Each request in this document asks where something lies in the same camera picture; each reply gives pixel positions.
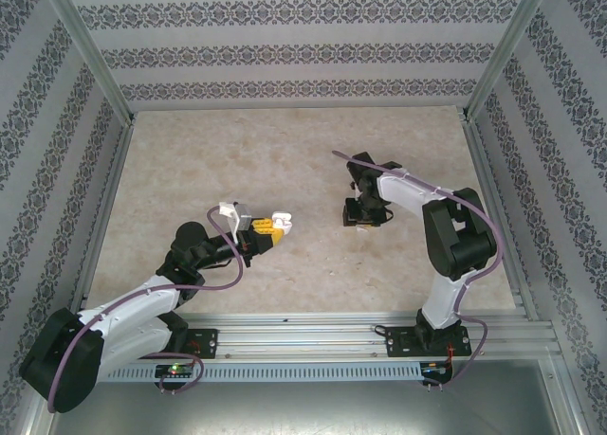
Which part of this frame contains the white earbud charging case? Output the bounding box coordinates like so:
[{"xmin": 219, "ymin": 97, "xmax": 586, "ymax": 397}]
[{"xmin": 270, "ymin": 210, "xmax": 294, "ymax": 235}]

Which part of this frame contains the grey metal sheet panel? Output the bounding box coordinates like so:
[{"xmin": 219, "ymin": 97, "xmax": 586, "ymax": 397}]
[{"xmin": 28, "ymin": 358, "xmax": 589, "ymax": 435}]

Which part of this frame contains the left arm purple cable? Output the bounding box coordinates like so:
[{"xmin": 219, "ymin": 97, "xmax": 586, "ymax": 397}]
[{"xmin": 46, "ymin": 206, "xmax": 247, "ymax": 415}]

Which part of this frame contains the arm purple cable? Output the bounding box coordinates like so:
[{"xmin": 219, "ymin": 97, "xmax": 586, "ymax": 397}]
[
  {"xmin": 330, "ymin": 149, "xmax": 503, "ymax": 390},
  {"xmin": 46, "ymin": 206, "xmax": 247, "ymax": 415}
]

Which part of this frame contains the aluminium side rail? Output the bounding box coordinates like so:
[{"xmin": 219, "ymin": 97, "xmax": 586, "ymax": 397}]
[
  {"xmin": 462, "ymin": 112, "xmax": 559, "ymax": 341},
  {"xmin": 70, "ymin": 115, "xmax": 138, "ymax": 313}
]

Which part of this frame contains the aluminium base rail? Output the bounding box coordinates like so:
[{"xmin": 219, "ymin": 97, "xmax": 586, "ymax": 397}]
[{"xmin": 83, "ymin": 309, "xmax": 556, "ymax": 360}]

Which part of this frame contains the slotted grey cable duct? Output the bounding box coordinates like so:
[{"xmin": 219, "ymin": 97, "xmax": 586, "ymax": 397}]
[{"xmin": 101, "ymin": 361, "xmax": 428, "ymax": 384}]

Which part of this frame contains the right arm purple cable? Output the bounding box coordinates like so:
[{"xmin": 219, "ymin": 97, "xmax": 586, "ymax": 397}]
[{"xmin": 330, "ymin": 149, "xmax": 503, "ymax": 390}]

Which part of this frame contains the aluminium frame post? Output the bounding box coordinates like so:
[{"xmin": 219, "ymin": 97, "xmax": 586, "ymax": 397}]
[
  {"xmin": 462, "ymin": 0, "xmax": 554, "ymax": 121},
  {"xmin": 45, "ymin": 0, "xmax": 137, "ymax": 123}
]

